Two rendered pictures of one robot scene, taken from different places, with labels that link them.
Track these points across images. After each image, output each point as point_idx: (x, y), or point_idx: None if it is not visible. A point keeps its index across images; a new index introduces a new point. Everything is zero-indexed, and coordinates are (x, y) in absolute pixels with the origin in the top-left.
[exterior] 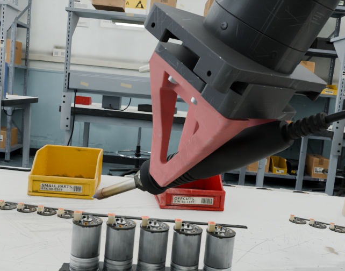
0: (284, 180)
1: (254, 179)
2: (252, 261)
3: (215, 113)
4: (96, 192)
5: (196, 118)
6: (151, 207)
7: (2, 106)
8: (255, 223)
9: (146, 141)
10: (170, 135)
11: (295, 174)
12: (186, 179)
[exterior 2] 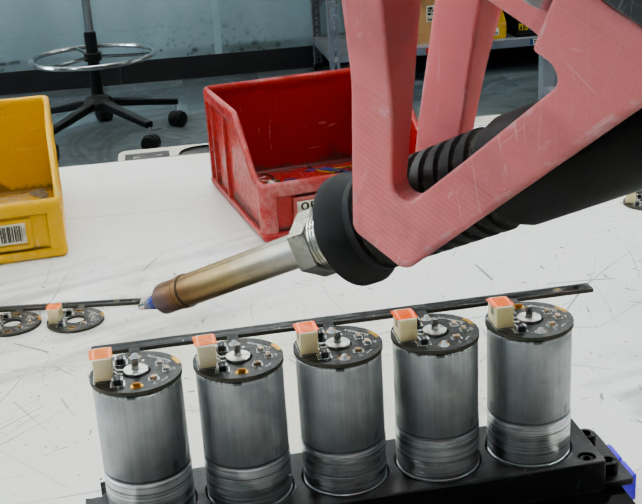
0: (502, 55)
1: (423, 67)
2: (580, 354)
3: (636, 37)
4: (158, 294)
5: (547, 55)
6: (240, 246)
7: None
8: (540, 233)
9: (108, 14)
10: (412, 102)
11: (530, 33)
12: (484, 232)
